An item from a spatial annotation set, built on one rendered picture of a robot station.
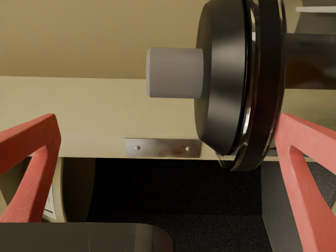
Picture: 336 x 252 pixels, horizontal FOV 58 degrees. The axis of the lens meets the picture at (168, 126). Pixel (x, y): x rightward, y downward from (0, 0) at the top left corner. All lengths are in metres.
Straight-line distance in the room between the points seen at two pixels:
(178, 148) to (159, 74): 0.14
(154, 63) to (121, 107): 0.16
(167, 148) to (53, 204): 0.17
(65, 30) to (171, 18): 0.23
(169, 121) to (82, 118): 0.08
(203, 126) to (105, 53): 0.58
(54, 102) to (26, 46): 0.43
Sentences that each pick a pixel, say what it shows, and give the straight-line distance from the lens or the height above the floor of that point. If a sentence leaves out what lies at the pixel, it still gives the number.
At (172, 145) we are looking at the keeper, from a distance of 0.28.
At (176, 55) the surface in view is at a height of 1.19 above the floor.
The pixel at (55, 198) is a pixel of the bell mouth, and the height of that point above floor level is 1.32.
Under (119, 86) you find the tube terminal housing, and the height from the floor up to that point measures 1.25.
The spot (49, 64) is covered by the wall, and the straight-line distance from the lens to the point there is 0.76.
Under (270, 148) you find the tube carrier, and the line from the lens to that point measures 0.16.
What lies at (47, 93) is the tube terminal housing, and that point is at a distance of 0.36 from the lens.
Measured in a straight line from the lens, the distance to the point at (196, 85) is 0.16.
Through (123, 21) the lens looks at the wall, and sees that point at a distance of 0.68.
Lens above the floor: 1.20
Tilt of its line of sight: 1 degrees down
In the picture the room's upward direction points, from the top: 89 degrees counter-clockwise
